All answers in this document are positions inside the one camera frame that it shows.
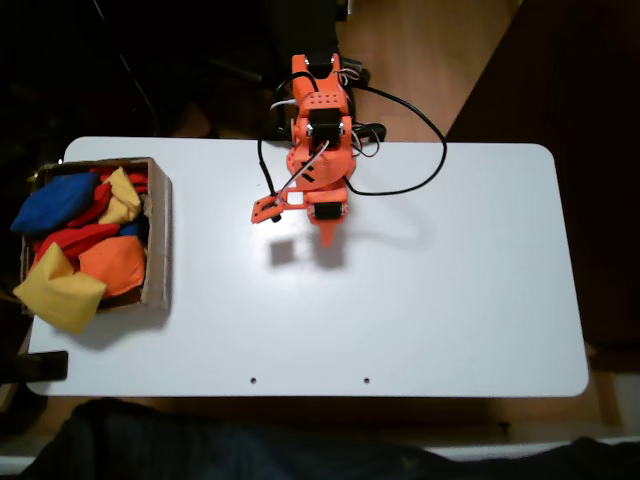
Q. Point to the yellow bean bag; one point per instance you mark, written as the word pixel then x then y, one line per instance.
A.
pixel 122 200
pixel 60 295

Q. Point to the black bracket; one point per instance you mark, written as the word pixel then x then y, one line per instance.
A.
pixel 45 365

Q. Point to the orange bean bag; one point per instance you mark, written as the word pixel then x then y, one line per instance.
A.
pixel 120 270

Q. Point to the black table clamp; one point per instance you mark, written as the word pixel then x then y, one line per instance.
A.
pixel 372 131

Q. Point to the orange camera mount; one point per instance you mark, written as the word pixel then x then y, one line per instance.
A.
pixel 262 210

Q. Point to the cardboard box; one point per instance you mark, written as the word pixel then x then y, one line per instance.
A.
pixel 160 225

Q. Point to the person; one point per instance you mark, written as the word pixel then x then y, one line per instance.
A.
pixel 200 445

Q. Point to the red bean bag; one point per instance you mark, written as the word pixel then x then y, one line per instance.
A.
pixel 75 239
pixel 137 182
pixel 97 205

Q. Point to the blue bean bag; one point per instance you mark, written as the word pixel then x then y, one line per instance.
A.
pixel 55 200
pixel 131 230

